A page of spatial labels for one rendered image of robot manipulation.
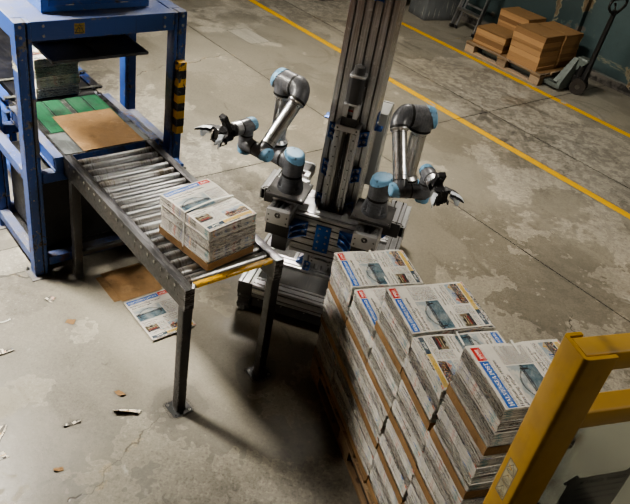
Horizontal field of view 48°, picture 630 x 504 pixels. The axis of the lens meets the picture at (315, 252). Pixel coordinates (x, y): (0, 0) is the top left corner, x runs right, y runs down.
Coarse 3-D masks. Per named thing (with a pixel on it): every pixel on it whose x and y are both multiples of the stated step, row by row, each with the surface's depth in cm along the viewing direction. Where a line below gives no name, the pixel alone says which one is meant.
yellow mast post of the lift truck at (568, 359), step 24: (576, 336) 157; (552, 360) 161; (576, 360) 153; (600, 360) 152; (552, 384) 161; (576, 384) 155; (600, 384) 157; (552, 408) 161; (576, 408) 160; (528, 432) 170; (552, 432) 164; (576, 432) 167; (528, 456) 171; (552, 456) 170; (504, 480) 181; (528, 480) 174
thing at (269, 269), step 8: (152, 144) 415; (160, 152) 409; (168, 160) 403; (176, 168) 397; (184, 168) 398; (184, 176) 391; (192, 176) 393; (256, 240) 352; (264, 248) 347; (272, 248) 348; (272, 256) 343; (280, 256) 344; (272, 264) 343; (280, 264) 343; (272, 272) 345; (280, 272) 347
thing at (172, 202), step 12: (204, 180) 346; (168, 192) 332; (180, 192) 333; (192, 192) 335; (204, 192) 337; (216, 192) 339; (168, 204) 327; (180, 204) 325; (192, 204) 327; (168, 216) 332; (168, 228) 336
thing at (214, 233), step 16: (208, 208) 326; (224, 208) 328; (240, 208) 330; (192, 224) 319; (208, 224) 315; (224, 224) 317; (240, 224) 325; (192, 240) 325; (208, 240) 314; (224, 240) 321; (240, 240) 330; (208, 256) 319; (224, 256) 328
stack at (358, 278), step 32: (352, 256) 349; (384, 256) 353; (352, 288) 329; (384, 288) 331; (352, 320) 331; (320, 352) 378; (352, 352) 331; (384, 352) 298; (320, 384) 384; (352, 384) 335; (384, 384) 299; (352, 416) 335; (384, 416) 298; (416, 416) 272; (384, 448) 301; (416, 448) 272; (352, 480) 338; (384, 480) 302
